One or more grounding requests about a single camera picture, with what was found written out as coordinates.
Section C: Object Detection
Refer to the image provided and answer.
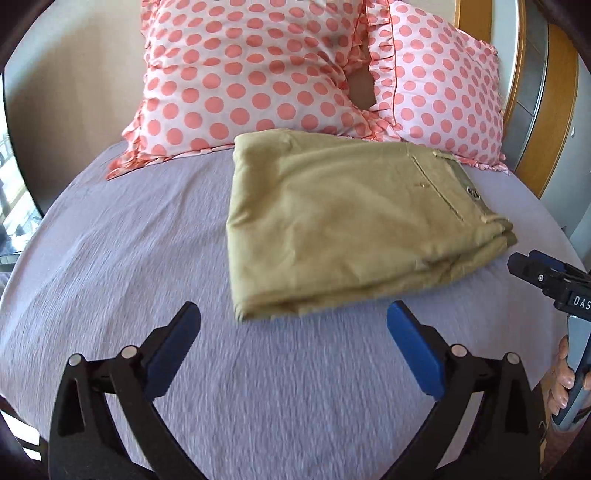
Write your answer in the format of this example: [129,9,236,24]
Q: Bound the khaki pants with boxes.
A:
[226,130,519,322]

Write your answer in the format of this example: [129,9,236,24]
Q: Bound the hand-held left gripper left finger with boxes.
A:
[47,301,218,480]

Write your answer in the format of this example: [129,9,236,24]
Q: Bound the wooden headboard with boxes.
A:
[454,0,580,200]

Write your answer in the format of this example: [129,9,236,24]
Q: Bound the pink polka dot pillow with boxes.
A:
[106,0,376,181]
[352,0,511,176]

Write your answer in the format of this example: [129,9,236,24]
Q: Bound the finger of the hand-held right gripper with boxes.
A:
[507,250,583,296]

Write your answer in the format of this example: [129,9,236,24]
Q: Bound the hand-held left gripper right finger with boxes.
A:
[369,300,551,480]

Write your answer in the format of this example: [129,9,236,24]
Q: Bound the person's right hand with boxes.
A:
[546,336,577,412]

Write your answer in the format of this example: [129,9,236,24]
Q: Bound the lilac bed sheet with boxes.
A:
[0,140,583,480]

